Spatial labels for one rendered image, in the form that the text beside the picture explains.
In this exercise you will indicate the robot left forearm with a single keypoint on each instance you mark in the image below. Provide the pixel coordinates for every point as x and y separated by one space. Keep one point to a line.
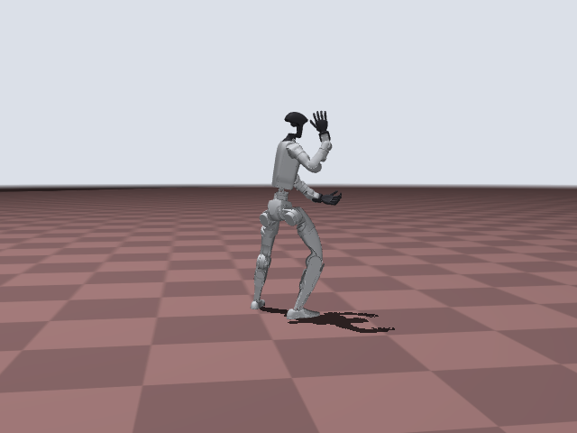
306 190

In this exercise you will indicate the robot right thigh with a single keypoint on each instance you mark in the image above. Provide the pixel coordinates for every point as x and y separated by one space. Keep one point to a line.
306 230

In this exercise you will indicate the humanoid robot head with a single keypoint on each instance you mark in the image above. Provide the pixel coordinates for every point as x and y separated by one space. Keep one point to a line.
296 120

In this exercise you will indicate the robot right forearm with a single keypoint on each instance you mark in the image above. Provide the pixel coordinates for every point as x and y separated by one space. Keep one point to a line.
322 152

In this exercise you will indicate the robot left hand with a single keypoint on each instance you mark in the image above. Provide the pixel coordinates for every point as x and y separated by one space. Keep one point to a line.
328 199

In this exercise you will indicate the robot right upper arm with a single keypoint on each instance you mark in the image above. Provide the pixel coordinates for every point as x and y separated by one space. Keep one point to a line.
295 151

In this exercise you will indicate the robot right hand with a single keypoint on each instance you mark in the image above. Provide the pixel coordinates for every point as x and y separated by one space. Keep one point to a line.
321 125

